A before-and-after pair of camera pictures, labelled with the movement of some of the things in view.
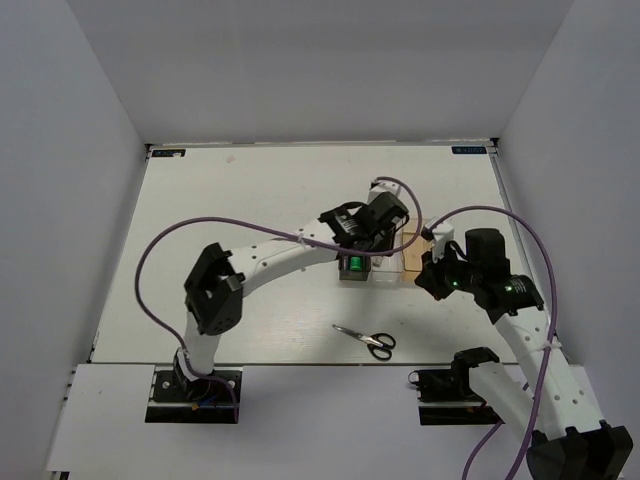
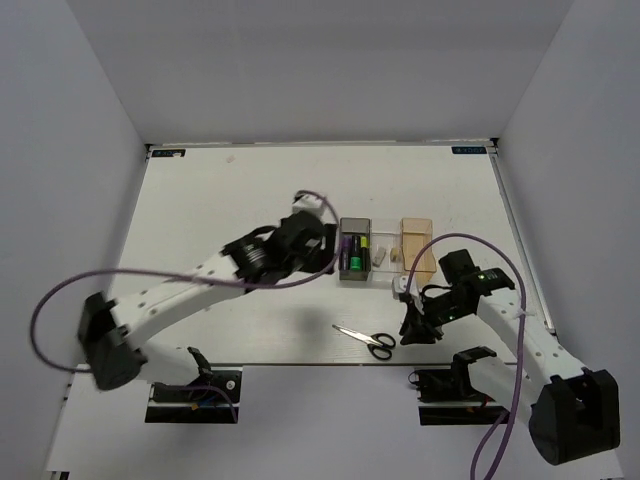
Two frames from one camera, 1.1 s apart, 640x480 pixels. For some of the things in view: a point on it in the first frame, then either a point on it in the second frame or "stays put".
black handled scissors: x=379 y=344 stays put
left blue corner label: x=168 y=153 stays put
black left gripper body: x=382 y=241 to x=318 y=258
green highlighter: x=356 y=264 stays put
